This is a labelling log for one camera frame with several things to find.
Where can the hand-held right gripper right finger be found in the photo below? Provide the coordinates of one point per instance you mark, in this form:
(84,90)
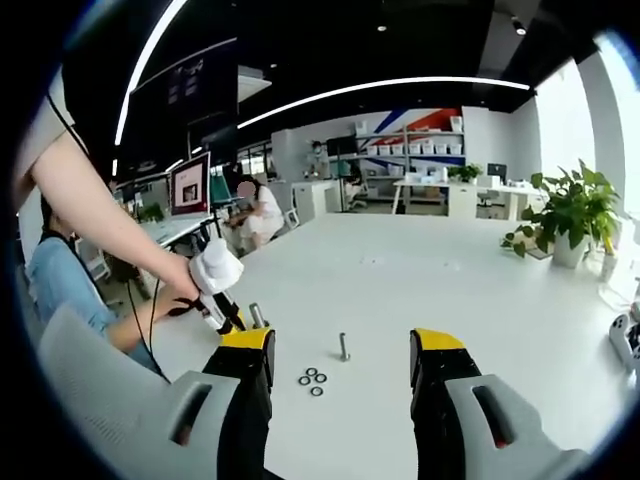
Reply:
(470,430)

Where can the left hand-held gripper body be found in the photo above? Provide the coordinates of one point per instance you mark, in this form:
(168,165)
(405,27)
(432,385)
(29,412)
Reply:
(215,267)

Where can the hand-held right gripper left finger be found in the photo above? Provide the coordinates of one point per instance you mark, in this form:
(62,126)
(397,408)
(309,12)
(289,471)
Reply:
(200,430)

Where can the thick threaded steel stud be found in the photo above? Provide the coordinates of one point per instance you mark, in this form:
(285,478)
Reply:
(256,315)

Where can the small steel washer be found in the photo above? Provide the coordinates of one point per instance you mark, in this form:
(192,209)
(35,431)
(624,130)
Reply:
(311,391)
(307,372)
(318,377)
(299,380)

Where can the thin threaded steel stud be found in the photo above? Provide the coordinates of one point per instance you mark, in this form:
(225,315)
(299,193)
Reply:
(343,345)

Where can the white office desk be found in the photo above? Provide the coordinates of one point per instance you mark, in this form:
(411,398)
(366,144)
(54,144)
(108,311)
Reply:
(170,230)

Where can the computer monitor with red screen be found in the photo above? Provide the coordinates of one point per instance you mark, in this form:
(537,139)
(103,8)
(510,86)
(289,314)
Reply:
(190,185)

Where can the white cabinet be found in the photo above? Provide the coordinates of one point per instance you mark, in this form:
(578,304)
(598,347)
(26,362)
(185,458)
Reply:
(310,200)

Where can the white mesh office chair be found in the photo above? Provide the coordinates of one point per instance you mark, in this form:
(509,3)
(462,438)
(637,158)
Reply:
(85,370)

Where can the black screen on stand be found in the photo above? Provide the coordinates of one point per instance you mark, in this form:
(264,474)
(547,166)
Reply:
(340,145)

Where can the white handheld controller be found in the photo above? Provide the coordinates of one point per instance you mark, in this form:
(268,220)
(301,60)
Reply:
(622,335)

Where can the dark hanging display panel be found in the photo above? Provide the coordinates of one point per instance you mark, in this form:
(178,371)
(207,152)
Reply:
(210,85)

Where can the person's grey shirt sleeve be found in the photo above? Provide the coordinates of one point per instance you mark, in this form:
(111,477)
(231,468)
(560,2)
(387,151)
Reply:
(42,125)

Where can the long curved ceiling light strip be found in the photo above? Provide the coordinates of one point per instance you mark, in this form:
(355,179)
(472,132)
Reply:
(145,50)

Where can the long white desk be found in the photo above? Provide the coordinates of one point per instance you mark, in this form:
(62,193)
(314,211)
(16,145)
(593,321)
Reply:
(462,197)

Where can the shelf rack with white bins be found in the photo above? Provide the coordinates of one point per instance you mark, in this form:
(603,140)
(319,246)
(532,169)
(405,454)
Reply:
(415,147)

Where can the large potted green plant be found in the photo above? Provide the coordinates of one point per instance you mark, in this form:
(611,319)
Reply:
(575,210)

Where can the small potted green plant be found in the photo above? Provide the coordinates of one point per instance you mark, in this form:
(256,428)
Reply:
(465,172)

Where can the small dark monitor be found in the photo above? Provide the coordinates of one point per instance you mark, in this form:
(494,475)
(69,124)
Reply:
(496,169)

